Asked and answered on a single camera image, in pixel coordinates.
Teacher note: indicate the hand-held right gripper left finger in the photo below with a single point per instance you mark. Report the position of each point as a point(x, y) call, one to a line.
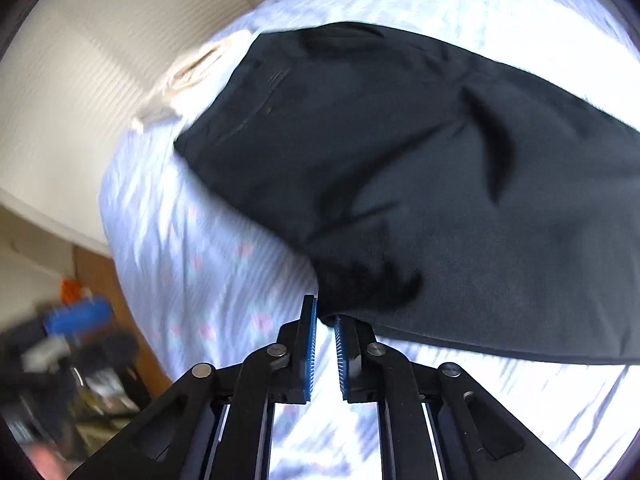
point(311, 351)

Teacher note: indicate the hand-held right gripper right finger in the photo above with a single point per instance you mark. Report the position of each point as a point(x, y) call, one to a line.
point(342, 355)

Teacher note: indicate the black pants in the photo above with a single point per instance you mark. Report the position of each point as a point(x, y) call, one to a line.
point(375, 160)

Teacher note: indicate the blue floral bed sheet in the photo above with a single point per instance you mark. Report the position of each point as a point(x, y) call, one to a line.
point(200, 240)

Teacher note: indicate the blue blurred object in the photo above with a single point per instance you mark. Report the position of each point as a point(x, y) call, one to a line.
point(75, 316)

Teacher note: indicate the orange blurred object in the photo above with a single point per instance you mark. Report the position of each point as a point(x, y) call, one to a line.
point(71, 290)

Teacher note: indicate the dark blurred clutter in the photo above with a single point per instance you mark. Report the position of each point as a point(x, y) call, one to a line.
point(55, 385)

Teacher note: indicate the cream white folded garment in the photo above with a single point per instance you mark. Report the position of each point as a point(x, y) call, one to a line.
point(200, 70)

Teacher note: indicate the white louvered wardrobe doors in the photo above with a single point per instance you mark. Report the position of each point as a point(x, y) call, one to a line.
point(75, 85)

